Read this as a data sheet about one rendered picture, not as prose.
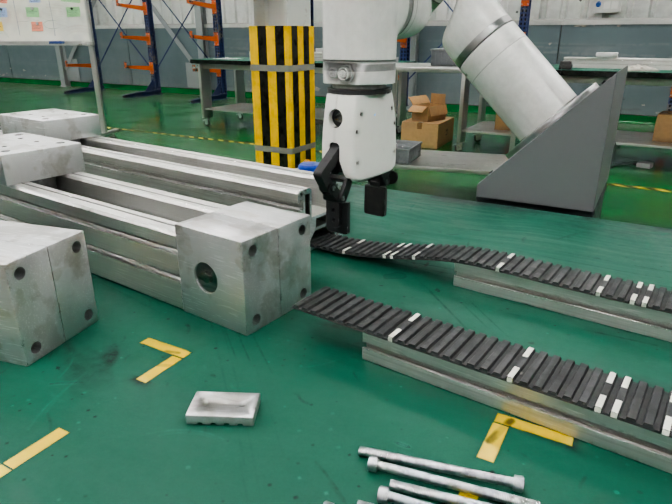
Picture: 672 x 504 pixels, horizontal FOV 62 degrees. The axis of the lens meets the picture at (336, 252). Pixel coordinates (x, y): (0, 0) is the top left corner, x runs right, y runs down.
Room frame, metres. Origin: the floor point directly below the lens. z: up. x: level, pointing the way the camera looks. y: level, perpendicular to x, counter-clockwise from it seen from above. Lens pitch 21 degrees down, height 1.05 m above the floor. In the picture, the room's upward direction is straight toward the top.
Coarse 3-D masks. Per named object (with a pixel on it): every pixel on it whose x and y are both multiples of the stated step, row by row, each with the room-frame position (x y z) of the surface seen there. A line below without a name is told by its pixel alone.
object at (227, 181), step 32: (96, 160) 0.92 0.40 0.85; (128, 160) 0.87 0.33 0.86; (160, 160) 0.86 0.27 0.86; (192, 160) 0.89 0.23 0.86; (224, 160) 0.86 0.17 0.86; (192, 192) 0.78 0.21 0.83; (224, 192) 0.76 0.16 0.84; (256, 192) 0.71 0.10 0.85; (288, 192) 0.68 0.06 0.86; (320, 192) 0.74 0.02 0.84; (320, 224) 0.71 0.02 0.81
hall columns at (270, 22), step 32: (256, 0) 4.01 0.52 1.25; (288, 0) 3.86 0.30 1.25; (256, 32) 3.94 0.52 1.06; (288, 32) 3.83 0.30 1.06; (256, 64) 3.95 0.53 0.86; (288, 64) 3.82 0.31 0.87; (256, 96) 3.95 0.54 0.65; (288, 96) 3.83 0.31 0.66; (256, 128) 3.96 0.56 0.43; (288, 128) 3.83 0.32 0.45; (256, 160) 3.97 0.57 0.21; (288, 160) 3.83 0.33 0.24
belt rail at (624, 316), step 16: (464, 272) 0.57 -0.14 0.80; (480, 272) 0.56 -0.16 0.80; (496, 272) 0.55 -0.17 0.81; (480, 288) 0.56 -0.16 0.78; (496, 288) 0.55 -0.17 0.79; (512, 288) 0.55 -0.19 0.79; (528, 288) 0.53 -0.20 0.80; (544, 288) 0.52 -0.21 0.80; (560, 288) 0.51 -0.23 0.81; (528, 304) 0.53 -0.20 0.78; (544, 304) 0.52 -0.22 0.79; (560, 304) 0.51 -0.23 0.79; (576, 304) 0.51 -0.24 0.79; (592, 304) 0.49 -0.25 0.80; (608, 304) 0.49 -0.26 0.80; (624, 304) 0.48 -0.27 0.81; (592, 320) 0.49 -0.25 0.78; (608, 320) 0.48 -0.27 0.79; (624, 320) 0.48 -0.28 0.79; (640, 320) 0.47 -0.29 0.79; (656, 320) 0.46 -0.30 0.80; (656, 336) 0.46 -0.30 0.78
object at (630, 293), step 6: (624, 282) 0.52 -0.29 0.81; (630, 282) 0.51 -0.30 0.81; (642, 282) 0.51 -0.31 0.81; (624, 288) 0.50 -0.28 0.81; (630, 288) 0.50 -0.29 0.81; (636, 288) 0.50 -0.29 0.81; (642, 288) 0.50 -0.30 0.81; (618, 294) 0.49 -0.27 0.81; (624, 294) 0.48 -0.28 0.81; (630, 294) 0.49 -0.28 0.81; (636, 294) 0.48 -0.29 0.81; (618, 300) 0.48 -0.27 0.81; (624, 300) 0.48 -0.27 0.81; (630, 300) 0.47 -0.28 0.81; (636, 300) 0.47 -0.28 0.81
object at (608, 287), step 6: (606, 276) 0.53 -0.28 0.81; (600, 282) 0.52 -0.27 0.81; (606, 282) 0.51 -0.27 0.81; (612, 282) 0.52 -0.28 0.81; (618, 282) 0.51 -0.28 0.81; (600, 288) 0.50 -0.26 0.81; (606, 288) 0.50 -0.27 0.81; (612, 288) 0.50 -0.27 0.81; (618, 288) 0.50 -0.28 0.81; (594, 294) 0.49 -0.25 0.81; (600, 294) 0.49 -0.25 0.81; (606, 294) 0.48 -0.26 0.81; (612, 294) 0.48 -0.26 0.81
